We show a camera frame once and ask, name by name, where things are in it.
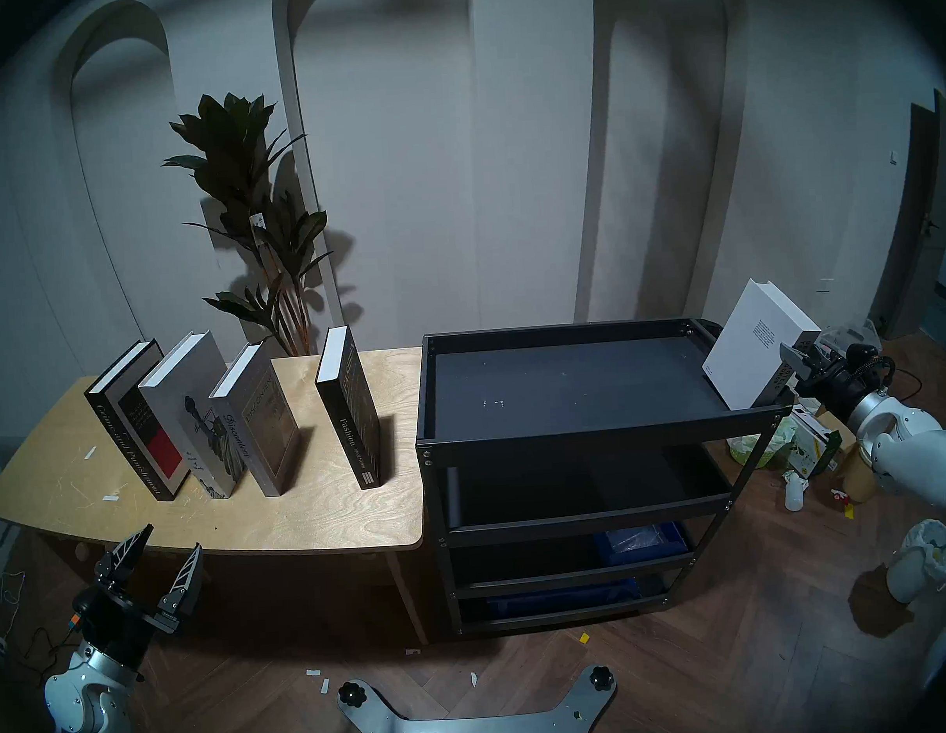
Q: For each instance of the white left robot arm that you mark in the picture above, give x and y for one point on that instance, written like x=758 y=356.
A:
x=81 y=703

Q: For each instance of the white spray bottle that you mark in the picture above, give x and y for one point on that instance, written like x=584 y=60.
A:
x=794 y=495

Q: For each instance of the grey Discontent book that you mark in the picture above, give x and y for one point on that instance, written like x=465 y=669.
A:
x=261 y=426

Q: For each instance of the light wooden table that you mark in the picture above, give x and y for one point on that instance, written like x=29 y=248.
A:
x=331 y=516

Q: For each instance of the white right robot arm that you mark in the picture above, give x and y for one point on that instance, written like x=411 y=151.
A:
x=931 y=467

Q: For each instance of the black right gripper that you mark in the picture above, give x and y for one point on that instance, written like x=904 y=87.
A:
x=830 y=391

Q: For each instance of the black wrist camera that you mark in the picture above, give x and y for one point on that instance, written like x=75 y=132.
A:
x=867 y=362
x=83 y=609

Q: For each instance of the black Crime and Punishment book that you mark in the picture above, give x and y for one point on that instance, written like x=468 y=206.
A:
x=132 y=431

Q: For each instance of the white bin with bag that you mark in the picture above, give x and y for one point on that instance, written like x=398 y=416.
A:
x=923 y=557

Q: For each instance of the green and white carton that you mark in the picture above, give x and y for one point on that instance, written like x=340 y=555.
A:
x=812 y=445

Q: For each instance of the light green plastic bag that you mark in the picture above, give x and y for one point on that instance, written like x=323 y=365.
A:
x=758 y=447

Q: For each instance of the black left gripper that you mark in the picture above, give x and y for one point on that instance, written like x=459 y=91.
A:
x=117 y=623

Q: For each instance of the black base knob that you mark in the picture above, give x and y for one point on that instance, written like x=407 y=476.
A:
x=602 y=677
x=351 y=694

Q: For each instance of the white Design Hotels Yearbook book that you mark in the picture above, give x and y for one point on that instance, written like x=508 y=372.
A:
x=749 y=342

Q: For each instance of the small red yellow item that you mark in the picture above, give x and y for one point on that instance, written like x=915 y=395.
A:
x=842 y=502

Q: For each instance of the grey Statue of Liberty book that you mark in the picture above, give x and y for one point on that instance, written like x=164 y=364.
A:
x=185 y=398

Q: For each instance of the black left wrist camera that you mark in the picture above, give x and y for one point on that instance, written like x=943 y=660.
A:
x=83 y=609

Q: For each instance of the tall dark green plant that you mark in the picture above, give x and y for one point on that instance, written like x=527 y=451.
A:
x=229 y=146

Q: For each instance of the black Fashion book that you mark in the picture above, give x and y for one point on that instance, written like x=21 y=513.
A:
x=353 y=406

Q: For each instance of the dark grey door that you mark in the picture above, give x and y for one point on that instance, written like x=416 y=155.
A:
x=924 y=217

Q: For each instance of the black three-tier shelf cart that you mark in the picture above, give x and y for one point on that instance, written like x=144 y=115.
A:
x=568 y=389

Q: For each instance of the beige round bucket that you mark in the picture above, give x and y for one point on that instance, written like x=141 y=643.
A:
x=857 y=482

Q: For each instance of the blue plastic bin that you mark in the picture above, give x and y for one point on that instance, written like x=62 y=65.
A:
x=641 y=542

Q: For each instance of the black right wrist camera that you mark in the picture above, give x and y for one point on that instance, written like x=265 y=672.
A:
x=867 y=362

